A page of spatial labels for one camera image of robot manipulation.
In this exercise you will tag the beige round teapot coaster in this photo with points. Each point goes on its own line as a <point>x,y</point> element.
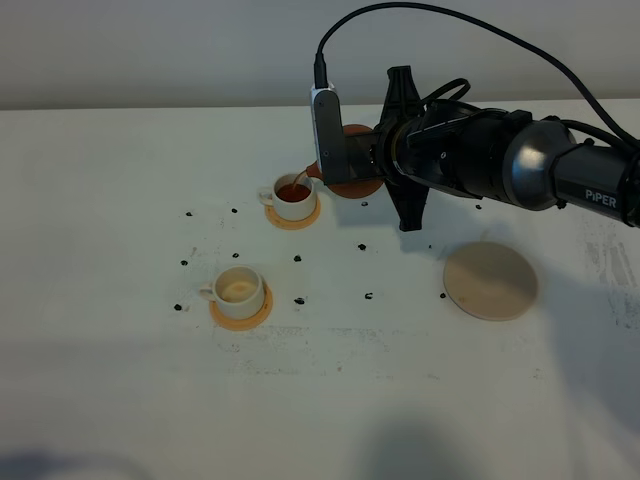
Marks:
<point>490,281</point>

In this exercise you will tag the white teacup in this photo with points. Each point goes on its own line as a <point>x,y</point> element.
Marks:
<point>292,196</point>
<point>238,292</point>

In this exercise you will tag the orange far coaster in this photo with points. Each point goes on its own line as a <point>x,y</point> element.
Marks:
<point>290,225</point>

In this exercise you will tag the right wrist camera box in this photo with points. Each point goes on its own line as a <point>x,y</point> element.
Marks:
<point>329,136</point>

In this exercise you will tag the white near teacup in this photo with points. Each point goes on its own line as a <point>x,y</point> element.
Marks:
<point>238,292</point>

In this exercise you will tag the white far teacup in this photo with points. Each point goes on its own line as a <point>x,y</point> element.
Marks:
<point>292,196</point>

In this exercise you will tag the orange coaster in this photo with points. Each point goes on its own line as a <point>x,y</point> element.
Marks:
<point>249,323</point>
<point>290,225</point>

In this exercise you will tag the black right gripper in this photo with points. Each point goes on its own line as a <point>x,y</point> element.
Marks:
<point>411,163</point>

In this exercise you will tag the brown clay teapot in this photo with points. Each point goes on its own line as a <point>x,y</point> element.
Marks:
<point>340,178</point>

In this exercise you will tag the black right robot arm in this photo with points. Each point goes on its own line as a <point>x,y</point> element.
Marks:
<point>510,157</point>

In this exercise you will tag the orange near coaster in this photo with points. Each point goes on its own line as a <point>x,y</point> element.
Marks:
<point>249,323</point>

